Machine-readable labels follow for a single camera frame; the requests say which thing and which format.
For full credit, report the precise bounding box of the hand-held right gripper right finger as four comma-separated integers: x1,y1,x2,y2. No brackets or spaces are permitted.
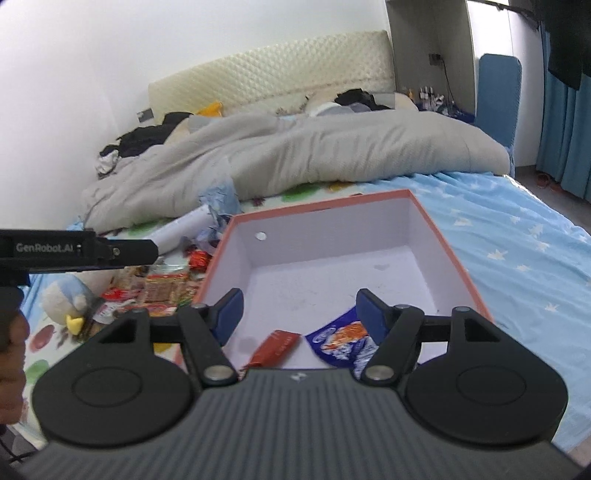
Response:
355,287,502,384

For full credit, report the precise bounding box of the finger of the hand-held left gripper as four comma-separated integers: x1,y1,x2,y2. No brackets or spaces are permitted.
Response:
110,237,160,268

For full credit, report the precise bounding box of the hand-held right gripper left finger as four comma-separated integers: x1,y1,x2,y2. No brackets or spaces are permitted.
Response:
95,287,245,387

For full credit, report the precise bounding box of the blue snack packet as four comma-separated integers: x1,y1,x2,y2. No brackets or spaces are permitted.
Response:
304,306,385,380

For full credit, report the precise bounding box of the orange-rimmed white box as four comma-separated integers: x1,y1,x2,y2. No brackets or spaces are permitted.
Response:
173,188,496,371

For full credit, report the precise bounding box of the dark red snack packet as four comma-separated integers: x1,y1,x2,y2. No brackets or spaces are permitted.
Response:
239,329,302,370

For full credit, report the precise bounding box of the person's left hand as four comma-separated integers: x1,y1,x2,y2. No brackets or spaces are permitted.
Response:
0,311,31,425

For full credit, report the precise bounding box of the yellow cracker packet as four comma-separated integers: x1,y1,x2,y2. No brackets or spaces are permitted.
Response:
93,264,149,325

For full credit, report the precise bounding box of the brown sticks snack packet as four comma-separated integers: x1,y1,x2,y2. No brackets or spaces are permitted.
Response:
144,270,191,305

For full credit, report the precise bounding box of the green-edged snack packet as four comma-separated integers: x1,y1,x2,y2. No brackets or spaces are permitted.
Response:
139,294,204,320

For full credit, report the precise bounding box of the penguin plush toy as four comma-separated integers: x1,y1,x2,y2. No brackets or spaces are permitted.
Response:
41,269,115,343

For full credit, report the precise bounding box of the white tube packet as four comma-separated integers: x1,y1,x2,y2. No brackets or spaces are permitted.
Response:
148,205,216,253

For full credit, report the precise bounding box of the red foil snack packet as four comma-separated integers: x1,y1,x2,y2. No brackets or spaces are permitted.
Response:
186,246,214,271

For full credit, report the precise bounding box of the dark blue clear packet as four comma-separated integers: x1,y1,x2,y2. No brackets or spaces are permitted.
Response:
193,220,232,254

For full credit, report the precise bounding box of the fruit printed mat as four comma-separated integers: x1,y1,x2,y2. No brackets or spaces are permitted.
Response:
17,178,385,418

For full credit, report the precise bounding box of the light blue crumpled packet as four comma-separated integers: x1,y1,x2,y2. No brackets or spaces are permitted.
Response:
198,179,242,228

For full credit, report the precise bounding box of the pile of black clothes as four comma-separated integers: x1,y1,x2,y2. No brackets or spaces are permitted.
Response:
96,112,195,175

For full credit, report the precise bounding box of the blue star bedsheet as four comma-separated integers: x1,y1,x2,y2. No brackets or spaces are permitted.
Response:
405,170,591,468

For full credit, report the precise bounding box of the grey duvet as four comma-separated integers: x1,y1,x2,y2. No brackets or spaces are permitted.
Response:
81,108,511,232

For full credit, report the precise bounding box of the white pillow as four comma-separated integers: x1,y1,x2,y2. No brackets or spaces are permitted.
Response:
306,101,352,119

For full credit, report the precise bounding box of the black garment on pillow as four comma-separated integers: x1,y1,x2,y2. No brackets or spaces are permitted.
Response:
334,89,391,112

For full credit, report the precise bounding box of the clutter of small bottles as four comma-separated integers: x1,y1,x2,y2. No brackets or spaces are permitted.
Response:
406,85,476,123

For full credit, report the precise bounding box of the cream quilted headboard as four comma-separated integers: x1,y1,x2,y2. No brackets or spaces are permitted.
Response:
148,30,397,121

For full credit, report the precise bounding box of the blue chair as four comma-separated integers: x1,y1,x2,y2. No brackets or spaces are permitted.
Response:
477,52,523,168

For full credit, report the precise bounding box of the blue curtain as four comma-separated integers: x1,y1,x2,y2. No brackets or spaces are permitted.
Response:
534,27,591,205

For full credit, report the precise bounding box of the black hanging clothing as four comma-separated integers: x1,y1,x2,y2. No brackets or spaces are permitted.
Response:
508,0,591,91

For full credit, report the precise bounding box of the black wall plug with cable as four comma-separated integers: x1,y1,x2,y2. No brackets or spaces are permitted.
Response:
428,52,457,100

